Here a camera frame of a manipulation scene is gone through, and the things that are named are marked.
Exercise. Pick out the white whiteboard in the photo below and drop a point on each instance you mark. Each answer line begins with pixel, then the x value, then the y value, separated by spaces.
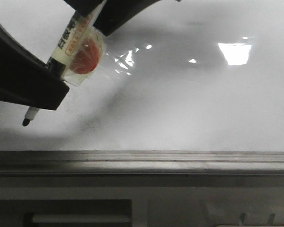
pixel 201 75

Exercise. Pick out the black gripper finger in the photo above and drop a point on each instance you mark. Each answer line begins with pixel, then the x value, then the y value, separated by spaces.
pixel 24 79
pixel 114 13

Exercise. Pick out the white slotted base stand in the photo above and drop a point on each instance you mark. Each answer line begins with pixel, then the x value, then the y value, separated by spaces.
pixel 142 201

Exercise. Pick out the red magnet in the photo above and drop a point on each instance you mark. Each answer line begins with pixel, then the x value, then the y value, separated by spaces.
pixel 83 55

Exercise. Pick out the black and white whiteboard marker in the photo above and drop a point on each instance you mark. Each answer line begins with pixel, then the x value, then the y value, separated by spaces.
pixel 77 23

